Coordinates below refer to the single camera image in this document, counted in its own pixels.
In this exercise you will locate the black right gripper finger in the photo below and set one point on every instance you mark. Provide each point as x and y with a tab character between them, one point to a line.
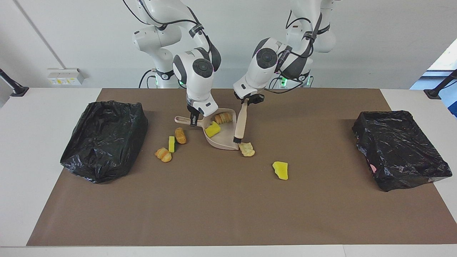
194	120

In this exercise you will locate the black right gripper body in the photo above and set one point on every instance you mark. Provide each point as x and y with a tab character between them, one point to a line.
189	109

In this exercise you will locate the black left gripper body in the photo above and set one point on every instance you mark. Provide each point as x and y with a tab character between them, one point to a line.
250	100

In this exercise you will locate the beige hand brush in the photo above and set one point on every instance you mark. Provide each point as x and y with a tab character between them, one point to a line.
241	121

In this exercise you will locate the notched yellow sponge piece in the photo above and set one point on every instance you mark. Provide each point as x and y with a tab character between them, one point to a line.
213	130

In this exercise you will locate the orange striped bread piece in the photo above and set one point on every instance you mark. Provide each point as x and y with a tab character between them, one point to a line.
224	117

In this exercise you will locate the beige plastic dustpan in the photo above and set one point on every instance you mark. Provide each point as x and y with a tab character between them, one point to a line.
223	139

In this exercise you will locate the beige sponge chunk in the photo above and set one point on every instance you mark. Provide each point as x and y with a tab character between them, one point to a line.
247	150

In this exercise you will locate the yellow sponge wedge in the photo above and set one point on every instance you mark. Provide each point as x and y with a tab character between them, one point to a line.
280	170

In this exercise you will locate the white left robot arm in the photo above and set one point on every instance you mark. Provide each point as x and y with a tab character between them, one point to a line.
255	76

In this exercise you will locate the black bag lined pink bin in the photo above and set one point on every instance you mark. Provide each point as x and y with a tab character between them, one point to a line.
400	150

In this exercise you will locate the brown bread roll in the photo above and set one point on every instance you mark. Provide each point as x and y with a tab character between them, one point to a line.
180	136

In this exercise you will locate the yellow green sponge block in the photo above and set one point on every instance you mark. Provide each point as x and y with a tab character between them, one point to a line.
171	144

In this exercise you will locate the orange striped croissant piece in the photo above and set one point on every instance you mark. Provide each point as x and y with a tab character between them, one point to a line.
163	155

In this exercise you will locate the brown table mat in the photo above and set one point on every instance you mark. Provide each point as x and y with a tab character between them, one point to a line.
228	214

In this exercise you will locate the black stand foot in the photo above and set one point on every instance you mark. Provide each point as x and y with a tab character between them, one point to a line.
433	93
18	91

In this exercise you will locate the white wall socket strip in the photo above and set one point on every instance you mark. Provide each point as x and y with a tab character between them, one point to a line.
64	76

